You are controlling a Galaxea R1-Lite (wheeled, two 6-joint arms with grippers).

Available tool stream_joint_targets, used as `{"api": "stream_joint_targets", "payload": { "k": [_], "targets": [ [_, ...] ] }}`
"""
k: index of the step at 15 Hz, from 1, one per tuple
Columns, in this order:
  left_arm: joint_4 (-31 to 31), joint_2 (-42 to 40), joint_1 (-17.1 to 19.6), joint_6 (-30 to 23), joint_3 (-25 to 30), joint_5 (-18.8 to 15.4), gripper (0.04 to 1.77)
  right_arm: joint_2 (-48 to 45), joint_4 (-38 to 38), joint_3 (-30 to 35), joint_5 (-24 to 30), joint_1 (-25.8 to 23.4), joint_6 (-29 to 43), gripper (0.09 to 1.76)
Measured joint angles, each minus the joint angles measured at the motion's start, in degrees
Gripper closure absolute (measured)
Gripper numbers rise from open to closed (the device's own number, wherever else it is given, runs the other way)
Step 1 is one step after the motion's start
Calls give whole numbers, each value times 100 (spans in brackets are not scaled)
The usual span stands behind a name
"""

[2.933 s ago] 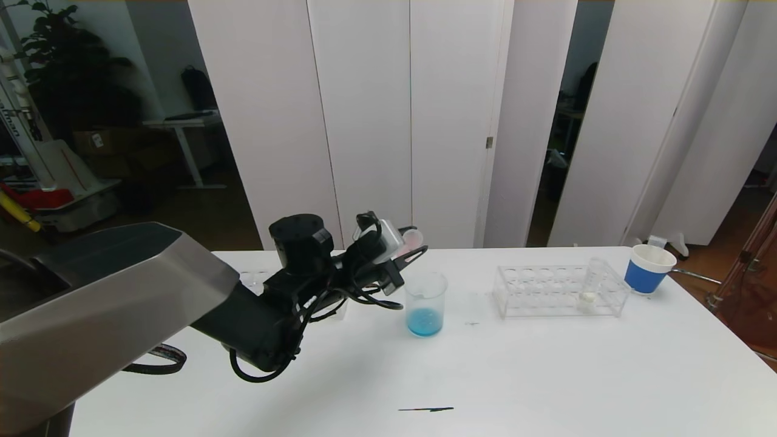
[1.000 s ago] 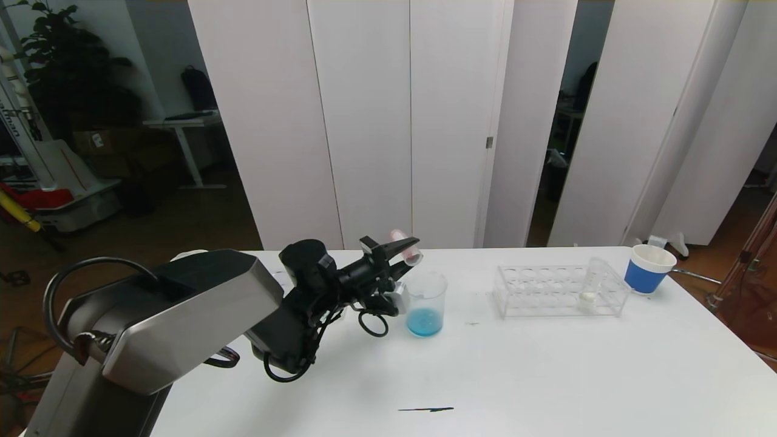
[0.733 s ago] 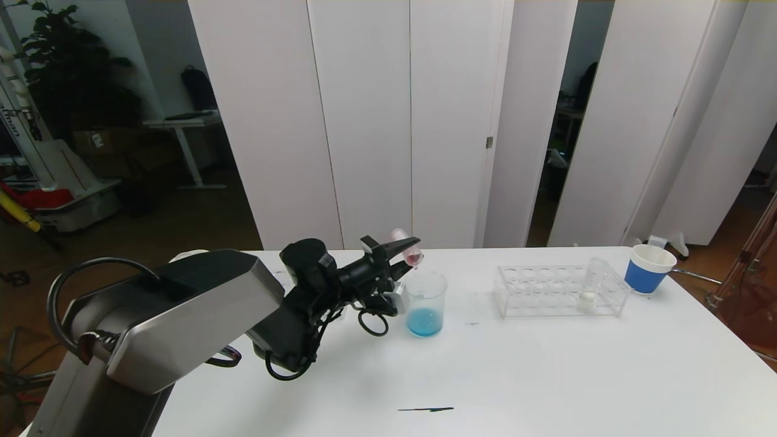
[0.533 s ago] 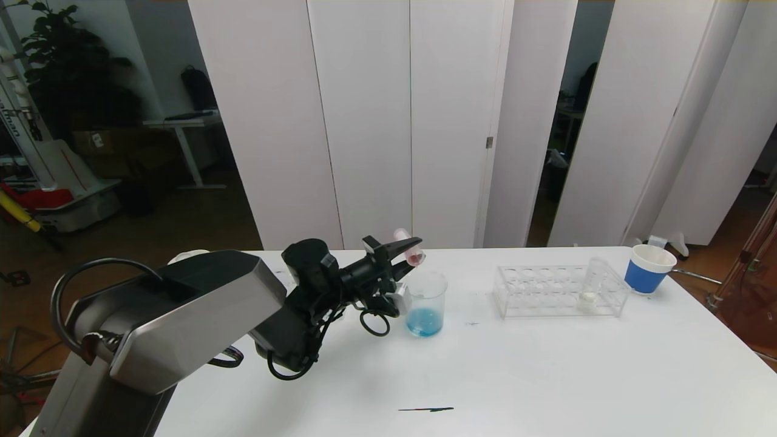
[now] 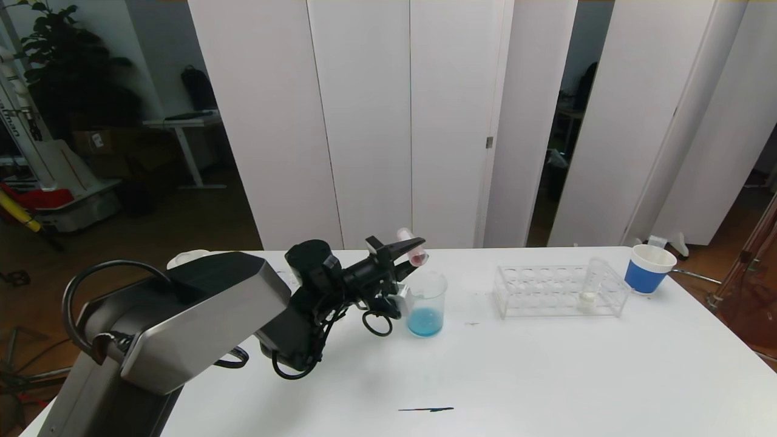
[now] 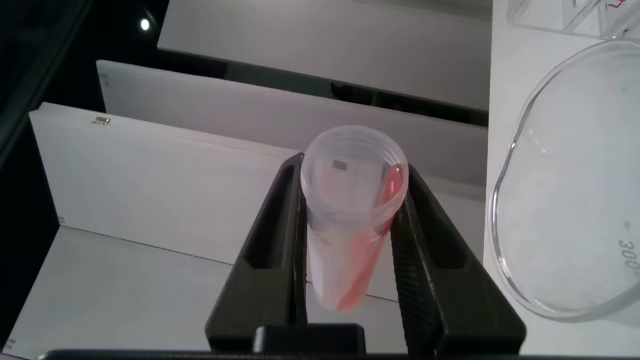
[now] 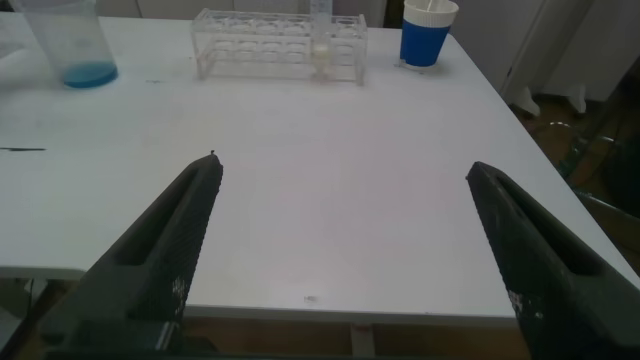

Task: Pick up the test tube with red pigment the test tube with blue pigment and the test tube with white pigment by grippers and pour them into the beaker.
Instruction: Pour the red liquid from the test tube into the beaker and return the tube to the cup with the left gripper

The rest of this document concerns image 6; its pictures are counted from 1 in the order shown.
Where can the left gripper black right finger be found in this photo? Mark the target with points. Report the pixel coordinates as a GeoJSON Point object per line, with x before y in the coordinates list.
{"type": "Point", "coordinates": [440, 290]}

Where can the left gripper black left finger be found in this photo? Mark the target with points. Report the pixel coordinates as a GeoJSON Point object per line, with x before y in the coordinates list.
{"type": "Point", "coordinates": [265, 280]}

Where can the test tube with red pigment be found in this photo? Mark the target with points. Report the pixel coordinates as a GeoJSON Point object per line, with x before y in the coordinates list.
{"type": "Point", "coordinates": [350, 225]}

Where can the clear glass beaker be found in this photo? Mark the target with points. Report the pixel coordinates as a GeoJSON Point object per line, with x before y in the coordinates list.
{"type": "Point", "coordinates": [565, 200]}

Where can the clear acrylic test tube rack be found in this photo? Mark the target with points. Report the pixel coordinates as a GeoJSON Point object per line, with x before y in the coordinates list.
{"type": "Point", "coordinates": [575, 17]}

